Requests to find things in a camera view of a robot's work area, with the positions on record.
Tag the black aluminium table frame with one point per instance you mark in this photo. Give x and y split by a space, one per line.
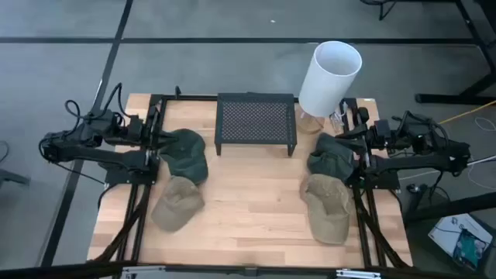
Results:
190 97

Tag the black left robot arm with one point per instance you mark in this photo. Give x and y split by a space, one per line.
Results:
89 155

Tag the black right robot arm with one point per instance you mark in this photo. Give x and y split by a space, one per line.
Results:
418 162

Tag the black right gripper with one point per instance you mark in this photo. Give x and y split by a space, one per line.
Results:
372 131

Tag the grey chair leg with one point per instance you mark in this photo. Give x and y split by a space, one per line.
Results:
11 177

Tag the tan baseball cap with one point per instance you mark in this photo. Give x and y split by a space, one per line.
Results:
327 209
176 205

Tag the round wooden lamp base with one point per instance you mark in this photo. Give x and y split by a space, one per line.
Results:
308 125

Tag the black perforated metal rack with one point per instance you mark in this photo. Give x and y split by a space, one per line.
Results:
252 120

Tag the silver metal bracket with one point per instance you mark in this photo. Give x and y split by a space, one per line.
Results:
147 269
356 274

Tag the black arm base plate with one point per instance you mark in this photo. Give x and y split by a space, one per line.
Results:
116 179
387 183

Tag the black power adapter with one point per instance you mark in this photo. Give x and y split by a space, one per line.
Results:
414 188

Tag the green circuit board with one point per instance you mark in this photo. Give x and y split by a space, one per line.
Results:
469 250

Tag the black desk leg frame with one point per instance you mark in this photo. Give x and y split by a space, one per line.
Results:
445 98

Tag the dark green baseball cap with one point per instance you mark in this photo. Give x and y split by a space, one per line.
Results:
186 160
329 162

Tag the white cylindrical lamp shade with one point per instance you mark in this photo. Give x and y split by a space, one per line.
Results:
329 77

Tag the black floor beam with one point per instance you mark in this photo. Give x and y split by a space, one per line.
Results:
445 209

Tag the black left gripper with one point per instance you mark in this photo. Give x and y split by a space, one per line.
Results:
149 128

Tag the white paper box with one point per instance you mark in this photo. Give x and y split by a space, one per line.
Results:
445 232

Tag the black front crossbeam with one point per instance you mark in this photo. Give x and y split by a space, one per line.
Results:
58 272

